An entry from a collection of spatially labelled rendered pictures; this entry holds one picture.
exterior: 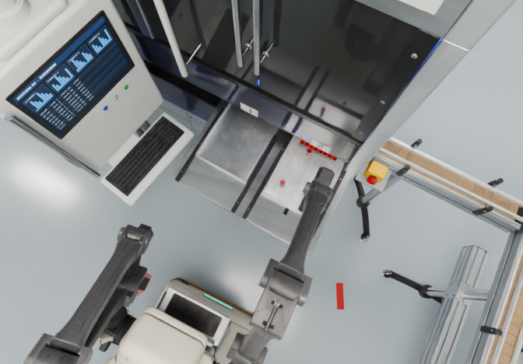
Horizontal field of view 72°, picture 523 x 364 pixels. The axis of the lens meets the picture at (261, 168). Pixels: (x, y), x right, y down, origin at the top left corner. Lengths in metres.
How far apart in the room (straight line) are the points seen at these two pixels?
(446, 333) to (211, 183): 1.33
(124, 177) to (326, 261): 1.38
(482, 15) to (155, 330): 1.05
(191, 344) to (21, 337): 1.85
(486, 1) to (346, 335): 2.07
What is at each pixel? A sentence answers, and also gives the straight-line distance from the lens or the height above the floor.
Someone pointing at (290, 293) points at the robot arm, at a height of 1.59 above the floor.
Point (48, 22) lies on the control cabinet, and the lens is 1.26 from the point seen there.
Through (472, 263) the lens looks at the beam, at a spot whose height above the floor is 0.54.
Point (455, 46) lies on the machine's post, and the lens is 0.87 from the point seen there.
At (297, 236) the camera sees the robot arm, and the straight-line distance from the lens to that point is 0.94.
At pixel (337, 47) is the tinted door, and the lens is 1.00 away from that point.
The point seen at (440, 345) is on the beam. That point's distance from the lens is 2.08.
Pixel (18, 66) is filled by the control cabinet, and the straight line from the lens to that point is 1.26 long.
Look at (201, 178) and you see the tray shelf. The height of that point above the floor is 0.88.
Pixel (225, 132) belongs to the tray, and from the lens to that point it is 1.68.
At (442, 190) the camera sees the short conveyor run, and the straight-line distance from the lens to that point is 1.72.
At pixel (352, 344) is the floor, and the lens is 2.51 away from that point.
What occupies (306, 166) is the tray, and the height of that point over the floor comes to 0.88.
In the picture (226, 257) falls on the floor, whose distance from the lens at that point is 2.43.
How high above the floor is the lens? 2.42
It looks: 73 degrees down
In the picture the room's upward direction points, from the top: 1 degrees clockwise
